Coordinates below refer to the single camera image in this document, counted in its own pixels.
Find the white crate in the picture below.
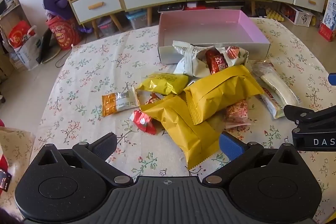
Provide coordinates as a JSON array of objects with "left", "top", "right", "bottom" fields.
[{"left": 280, "top": 4, "right": 314, "bottom": 28}]

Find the long white snack packet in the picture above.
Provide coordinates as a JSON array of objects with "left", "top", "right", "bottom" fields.
[{"left": 259, "top": 88, "right": 286, "bottom": 120}]

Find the clear storage bin black lid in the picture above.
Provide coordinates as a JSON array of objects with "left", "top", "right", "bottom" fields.
[{"left": 157, "top": 4, "right": 184, "bottom": 14}]

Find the beige floral cloth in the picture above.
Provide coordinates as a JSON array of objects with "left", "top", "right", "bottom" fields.
[{"left": 0, "top": 126, "right": 36, "bottom": 170}]

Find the red bag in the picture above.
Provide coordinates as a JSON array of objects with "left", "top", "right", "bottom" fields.
[{"left": 46, "top": 17, "right": 82, "bottom": 51}]

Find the clear packet of white rolls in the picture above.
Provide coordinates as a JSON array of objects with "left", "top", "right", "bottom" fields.
[{"left": 251, "top": 62, "right": 302, "bottom": 107}]

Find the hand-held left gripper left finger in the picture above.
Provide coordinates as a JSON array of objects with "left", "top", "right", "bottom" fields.
[{"left": 37, "top": 132, "right": 134, "bottom": 187}]

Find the white nut-picture snack packet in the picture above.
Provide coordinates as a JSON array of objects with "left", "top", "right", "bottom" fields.
[{"left": 217, "top": 46, "right": 249, "bottom": 67}]

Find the white shopping bag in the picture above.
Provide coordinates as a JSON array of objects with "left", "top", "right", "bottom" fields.
[{"left": 8, "top": 20, "right": 42, "bottom": 69}]

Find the small dark red snack packet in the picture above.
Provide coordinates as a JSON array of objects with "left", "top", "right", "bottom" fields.
[{"left": 205, "top": 48, "right": 228, "bottom": 75}]

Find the clear storage bin blue lid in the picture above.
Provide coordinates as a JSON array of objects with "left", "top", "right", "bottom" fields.
[{"left": 126, "top": 10, "right": 147, "bottom": 30}]

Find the purple plush toy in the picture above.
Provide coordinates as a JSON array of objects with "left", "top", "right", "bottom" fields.
[{"left": 43, "top": 0, "right": 75, "bottom": 21}]

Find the bright red snack packet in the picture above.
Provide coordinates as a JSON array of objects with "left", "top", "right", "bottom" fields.
[
  {"left": 130, "top": 109, "right": 157, "bottom": 135},
  {"left": 143, "top": 92, "right": 162, "bottom": 106}
]

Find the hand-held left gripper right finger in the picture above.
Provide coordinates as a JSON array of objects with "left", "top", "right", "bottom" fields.
[{"left": 202, "top": 132, "right": 300, "bottom": 186}]

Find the yellow printed snack packet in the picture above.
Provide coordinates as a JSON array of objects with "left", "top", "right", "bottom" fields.
[{"left": 137, "top": 72, "right": 190, "bottom": 96}]

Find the blue and white carton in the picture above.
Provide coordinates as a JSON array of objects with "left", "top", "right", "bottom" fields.
[{"left": 319, "top": 0, "right": 336, "bottom": 42}]

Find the floral tablecloth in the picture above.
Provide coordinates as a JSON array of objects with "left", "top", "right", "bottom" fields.
[{"left": 33, "top": 18, "right": 336, "bottom": 224}]

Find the pink speckled snack bar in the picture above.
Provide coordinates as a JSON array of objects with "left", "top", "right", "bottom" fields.
[{"left": 224, "top": 99, "right": 249, "bottom": 128}]

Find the orange and white snack packet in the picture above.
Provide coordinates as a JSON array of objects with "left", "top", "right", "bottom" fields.
[{"left": 101, "top": 87, "right": 140, "bottom": 117}]

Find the large plain yellow packet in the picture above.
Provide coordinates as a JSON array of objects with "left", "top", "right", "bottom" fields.
[
  {"left": 183, "top": 64, "right": 265, "bottom": 125},
  {"left": 140, "top": 95, "right": 220, "bottom": 170}
]

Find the white text-printed snack packet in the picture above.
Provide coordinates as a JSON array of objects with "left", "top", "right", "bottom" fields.
[{"left": 172, "top": 40, "right": 210, "bottom": 76}]

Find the pink cardboard box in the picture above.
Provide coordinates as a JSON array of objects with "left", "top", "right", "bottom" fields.
[{"left": 157, "top": 9, "right": 271, "bottom": 65}]

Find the yellow egg tray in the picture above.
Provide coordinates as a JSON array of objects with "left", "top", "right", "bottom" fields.
[{"left": 265, "top": 7, "right": 285, "bottom": 21}]

